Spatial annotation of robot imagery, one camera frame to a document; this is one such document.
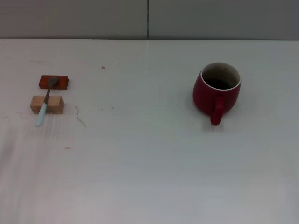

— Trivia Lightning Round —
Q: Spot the red-brown wooden block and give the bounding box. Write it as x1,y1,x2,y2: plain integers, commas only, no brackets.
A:
38,75,70,91

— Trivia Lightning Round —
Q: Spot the blue handled metal spoon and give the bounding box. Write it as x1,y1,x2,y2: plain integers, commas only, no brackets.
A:
35,77,59,127

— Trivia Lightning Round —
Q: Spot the red ceramic cup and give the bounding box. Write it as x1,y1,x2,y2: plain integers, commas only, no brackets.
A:
192,62,242,126

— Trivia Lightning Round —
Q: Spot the light wooden block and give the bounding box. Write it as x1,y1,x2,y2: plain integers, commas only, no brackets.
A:
30,95,65,115

